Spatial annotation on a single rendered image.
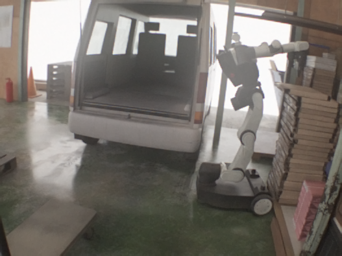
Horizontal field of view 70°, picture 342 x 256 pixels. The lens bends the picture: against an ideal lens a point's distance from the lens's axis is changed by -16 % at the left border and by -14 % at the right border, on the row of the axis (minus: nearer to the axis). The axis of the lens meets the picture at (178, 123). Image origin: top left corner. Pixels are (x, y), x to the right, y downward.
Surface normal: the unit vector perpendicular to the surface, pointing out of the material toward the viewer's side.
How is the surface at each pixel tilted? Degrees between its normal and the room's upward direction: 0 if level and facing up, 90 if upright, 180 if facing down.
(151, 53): 93
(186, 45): 93
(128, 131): 87
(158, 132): 85
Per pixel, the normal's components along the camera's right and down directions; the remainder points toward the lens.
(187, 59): -0.17, 0.31
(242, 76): -0.03, 0.47
